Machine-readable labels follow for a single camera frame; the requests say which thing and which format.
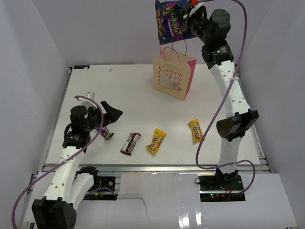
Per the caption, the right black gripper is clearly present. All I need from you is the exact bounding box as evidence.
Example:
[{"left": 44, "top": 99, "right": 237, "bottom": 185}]
[{"left": 176, "top": 5, "right": 214, "bottom": 45}]

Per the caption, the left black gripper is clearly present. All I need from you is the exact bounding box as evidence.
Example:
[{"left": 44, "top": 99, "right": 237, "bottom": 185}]
[{"left": 84, "top": 101, "right": 122, "bottom": 132}]

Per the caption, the purple Krokant snack bag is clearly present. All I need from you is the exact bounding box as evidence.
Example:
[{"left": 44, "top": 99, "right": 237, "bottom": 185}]
[{"left": 155, "top": 0, "right": 195, "bottom": 45}]

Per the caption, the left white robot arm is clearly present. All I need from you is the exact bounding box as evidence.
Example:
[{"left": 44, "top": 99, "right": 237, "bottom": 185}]
[{"left": 31, "top": 99, "right": 123, "bottom": 229}]

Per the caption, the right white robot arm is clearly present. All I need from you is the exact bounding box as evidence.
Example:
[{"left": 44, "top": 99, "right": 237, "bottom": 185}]
[{"left": 181, "top": 0, "right": 259, "bottom": 190}]

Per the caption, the beige pink paper bag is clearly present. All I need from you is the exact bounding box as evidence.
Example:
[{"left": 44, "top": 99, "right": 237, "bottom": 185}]
[{"left": 152, "top": 46, "right": 197, "bottom": 101}]

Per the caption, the purple M&M's pack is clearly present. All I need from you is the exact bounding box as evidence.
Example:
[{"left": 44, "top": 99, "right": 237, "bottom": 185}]
[{"left": 96, "top": 126, "right": 114, "bottom": 140}]

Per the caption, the brown chocolate bar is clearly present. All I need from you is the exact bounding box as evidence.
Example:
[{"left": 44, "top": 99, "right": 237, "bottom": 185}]
[{"left": 120, "top": 133, "right": 141, "bottom": 156}]

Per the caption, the yellow M&M's pack centre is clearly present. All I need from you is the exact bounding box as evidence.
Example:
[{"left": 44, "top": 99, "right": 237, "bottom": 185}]
[{"left": 146, "top": 128, "right": 167, "bottom": 155}]

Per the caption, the yellow m&m's pack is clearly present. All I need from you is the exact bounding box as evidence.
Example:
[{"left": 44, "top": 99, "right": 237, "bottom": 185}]
[
  {"left": 146, "top": 128, "right": 167, "bottom": 155},
  {"left": 188, "top": 119, "right": 203, "bottom": 143}
]

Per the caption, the left blue table label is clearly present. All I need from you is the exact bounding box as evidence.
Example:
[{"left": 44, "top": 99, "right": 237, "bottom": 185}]
[{"left": 72, "top": 65, "right": 90, "bottom": 70}]

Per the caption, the yellow M&M's pack right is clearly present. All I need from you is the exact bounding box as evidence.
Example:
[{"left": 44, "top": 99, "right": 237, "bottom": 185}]
[{"left": 188, "top": 119, "right": 203, "bottom": 143}]

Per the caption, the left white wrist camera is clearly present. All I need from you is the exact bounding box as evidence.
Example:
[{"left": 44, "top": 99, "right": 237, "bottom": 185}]
[{"left": 81, "top": 91, "right": 96, "bottom": 108}]

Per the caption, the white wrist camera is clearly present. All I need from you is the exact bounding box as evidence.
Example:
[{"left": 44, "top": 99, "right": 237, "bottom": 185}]
[
  {"left": 189, "top": 0, "right": 204, "bottom": 15},
  {"left": 81, "top": 91, "right": 96, "bottom": 108}
]

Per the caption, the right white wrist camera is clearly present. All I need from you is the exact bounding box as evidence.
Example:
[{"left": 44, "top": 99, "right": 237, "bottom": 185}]
[{"left": 189, "top": 0, "right": 204, "bottom": 15}]

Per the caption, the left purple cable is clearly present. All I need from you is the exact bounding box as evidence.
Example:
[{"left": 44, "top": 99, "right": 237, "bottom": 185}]
[{"left": 11, "top": 95, "right": 105, "bottom": 229}]

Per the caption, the purple cable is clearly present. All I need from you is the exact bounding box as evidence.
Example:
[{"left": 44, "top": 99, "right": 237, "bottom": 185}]
[
  {"left": 195, "top": 0, "right": 255, "bottom": 198},
  {"left": 11, "top": 95, "right": 105, "bottom": 229}
]

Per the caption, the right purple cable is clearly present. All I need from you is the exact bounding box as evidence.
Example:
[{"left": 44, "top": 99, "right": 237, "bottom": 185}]
[{"left": 195, "top": 0, "right": 255, "bottom": 198}]

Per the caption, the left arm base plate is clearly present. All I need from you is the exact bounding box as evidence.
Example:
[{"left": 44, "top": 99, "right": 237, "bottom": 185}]
[{"left": 84, "top": 176, "right": 117, "bottom": 201}]

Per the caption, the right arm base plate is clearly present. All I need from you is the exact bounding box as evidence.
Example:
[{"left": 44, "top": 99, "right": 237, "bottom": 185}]
[{"left": 194, "top": 175, "right": 245, "bottom": 203}]

